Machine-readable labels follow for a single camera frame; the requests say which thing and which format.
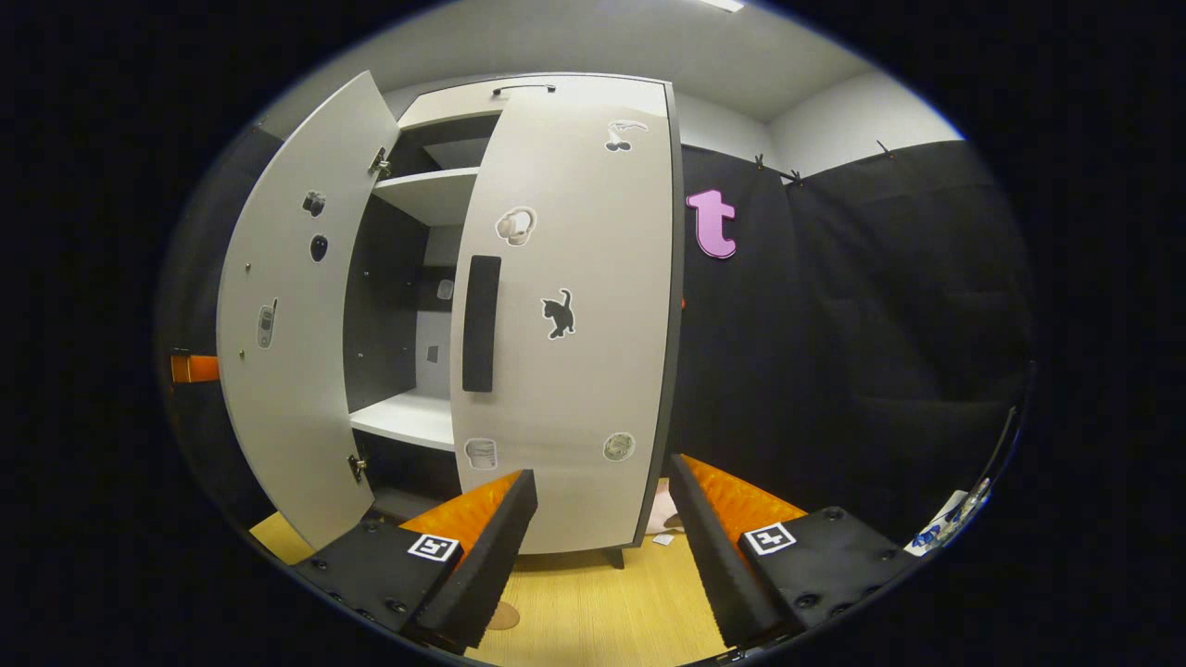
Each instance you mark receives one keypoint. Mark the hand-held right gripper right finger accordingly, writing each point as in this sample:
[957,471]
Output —
[709,565]

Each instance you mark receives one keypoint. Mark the round cork coaster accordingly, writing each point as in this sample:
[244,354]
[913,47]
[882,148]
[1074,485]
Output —
[505,616]

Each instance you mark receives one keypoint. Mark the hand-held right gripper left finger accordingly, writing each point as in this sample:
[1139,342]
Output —
[482,574]

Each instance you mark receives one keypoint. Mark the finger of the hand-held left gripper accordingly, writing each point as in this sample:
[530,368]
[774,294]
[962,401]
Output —
[196,369]

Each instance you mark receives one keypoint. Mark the pink plush toy with face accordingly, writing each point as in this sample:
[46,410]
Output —
[662,514]

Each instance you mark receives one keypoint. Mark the wide ceiling light panel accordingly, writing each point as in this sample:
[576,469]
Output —
[723,5]

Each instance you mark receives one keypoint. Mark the white cabinet door with hinges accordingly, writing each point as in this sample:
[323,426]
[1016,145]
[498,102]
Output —
[296,408]

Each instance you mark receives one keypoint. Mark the black backdrop cloth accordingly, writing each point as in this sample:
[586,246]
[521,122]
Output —
[834,352]

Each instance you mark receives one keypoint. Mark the white and grey cabinet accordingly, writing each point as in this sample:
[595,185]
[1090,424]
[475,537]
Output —
[408,417]

